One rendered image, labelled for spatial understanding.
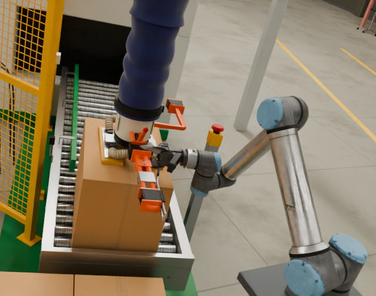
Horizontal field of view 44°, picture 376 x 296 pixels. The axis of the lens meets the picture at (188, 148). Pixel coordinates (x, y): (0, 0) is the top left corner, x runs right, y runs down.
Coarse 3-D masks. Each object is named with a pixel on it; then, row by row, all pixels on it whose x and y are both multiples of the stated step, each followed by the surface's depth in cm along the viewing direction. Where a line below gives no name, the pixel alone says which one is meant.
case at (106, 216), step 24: (96, 120) 248; (96, 144) 226; (96, 168) 207; (120, 168) 212; (96, 192) 202; (120, 192) 204; (168, 192) 209; (96, 216) 209; (120, 216) 211; (144, 216) 213; (72, 240) 213; (96, 240) 215; (120, 240) 218; (144, 240) 220
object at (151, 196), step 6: (144, 192) 172; (150, 192) 174; (156, 192) 174; (138, 198) 176; (144, 198) 169; (150, 198) 170; (156, 198) 171; (144, 204) 169; (156, 204) 170; (144, 210) 170
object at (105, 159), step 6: (102, 132) 233; (108, 132) 230; (114, 132) 236; (102, 138) 229; (102, 144) 223; (108, 144) 224; (114, 144) 220; (102, 150) 219; (102, 156) 214; (108, 156) 214; (102, 162) 211; (108, 162) 212; (114, 162) 213; (120, 162) 214
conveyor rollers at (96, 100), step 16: (80, 80) 398; (80, 96) 368; (96, 96) 378; (112, 96) 383; (80, 112) 344; (96, 112) 355; (112, 112) 358; (64, 128) 318; (80, 128) 322; (64, 144) 304; (80, 144) 306; (64, 160) 281; (64, 176) 267; (64, 192) 258; (64, 208) 243; (64, 224) 236; (64, 240) 221; (160, 240) 241
